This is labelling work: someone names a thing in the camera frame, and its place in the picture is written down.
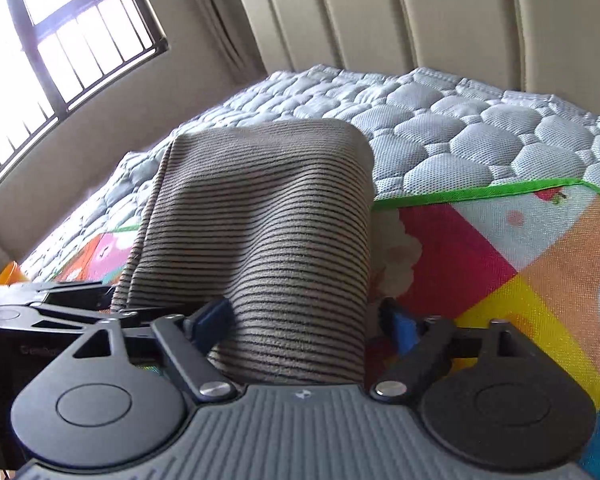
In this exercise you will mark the beige curtain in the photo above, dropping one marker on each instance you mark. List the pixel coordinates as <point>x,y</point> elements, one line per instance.
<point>225,15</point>

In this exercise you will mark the grey quilted mattress cover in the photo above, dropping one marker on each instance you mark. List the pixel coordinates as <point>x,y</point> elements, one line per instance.
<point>455,125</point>

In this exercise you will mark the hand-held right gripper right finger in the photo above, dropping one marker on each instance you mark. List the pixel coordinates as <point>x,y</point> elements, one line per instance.
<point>399,329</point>

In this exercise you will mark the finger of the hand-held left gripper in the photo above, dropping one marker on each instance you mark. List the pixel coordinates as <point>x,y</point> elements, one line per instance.
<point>65,312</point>

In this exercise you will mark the colourful printed mat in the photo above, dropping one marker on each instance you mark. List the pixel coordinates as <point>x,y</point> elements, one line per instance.
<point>505,270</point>

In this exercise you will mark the small orange yellow toy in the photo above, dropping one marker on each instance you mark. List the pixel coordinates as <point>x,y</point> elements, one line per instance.
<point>12,274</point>

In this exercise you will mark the window with dark bars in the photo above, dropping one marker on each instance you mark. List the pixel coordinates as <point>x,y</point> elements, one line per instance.
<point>55,35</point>

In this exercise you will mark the beige padded headboard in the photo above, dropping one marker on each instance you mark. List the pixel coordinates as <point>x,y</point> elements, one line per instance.
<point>430,15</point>

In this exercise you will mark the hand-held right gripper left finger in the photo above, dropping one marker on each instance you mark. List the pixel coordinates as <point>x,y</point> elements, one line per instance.
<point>215,321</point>

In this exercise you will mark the brown striped knit garment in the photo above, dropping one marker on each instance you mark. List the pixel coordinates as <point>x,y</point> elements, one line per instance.
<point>280,240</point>

